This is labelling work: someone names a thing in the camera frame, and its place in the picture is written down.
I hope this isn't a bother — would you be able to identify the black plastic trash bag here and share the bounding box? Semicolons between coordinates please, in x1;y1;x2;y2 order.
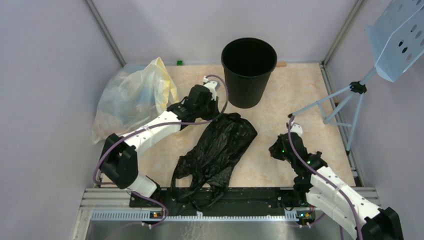
171;113;258;210

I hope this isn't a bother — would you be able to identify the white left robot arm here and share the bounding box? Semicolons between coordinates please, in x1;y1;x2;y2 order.
94;75;223;207

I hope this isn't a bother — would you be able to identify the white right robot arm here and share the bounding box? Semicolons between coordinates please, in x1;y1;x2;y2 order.
268;122;404;240

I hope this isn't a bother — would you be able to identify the black plastic trash bin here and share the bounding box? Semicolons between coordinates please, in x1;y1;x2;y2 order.
221;37;278;109

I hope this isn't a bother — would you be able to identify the translucent yellow plastic bag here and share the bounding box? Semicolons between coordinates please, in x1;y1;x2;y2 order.
91;57;180;144

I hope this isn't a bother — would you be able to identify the small wooden block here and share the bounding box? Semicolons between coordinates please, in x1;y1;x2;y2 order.
276;61;287;68

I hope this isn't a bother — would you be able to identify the light blue tripod stand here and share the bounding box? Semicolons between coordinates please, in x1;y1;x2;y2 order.
287;67;377;156

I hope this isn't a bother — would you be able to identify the perforated light blue panel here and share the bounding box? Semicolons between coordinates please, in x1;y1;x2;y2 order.
365;0;424;82

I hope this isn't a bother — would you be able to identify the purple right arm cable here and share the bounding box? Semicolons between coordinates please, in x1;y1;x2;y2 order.
287;115;365;240

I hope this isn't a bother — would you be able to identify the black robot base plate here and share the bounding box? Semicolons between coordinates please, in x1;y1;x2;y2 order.
129;187;317;220

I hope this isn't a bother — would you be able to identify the white slotted cable duct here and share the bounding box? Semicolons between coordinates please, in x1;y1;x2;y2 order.
91;210;311;222

